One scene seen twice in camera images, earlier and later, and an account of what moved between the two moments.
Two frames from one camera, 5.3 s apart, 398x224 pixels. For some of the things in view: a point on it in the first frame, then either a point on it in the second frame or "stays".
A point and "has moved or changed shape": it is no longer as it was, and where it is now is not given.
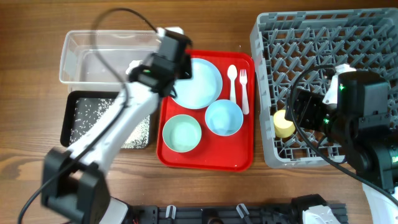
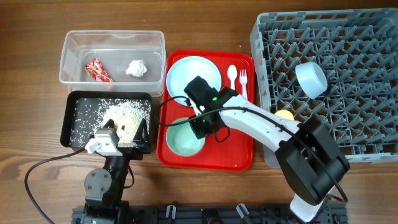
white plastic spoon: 232,72 stays
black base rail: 188,214 stays
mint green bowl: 181,133 has moved or changed shape
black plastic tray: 81,111 stays
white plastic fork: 243,75 stays
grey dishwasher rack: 286,45 stays
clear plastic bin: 97,61 stays
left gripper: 189,65 → 143,144
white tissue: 132,65 stays
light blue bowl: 224,117 has moved or changed shape
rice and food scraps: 87,110 stays
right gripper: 296,104 → 193,92
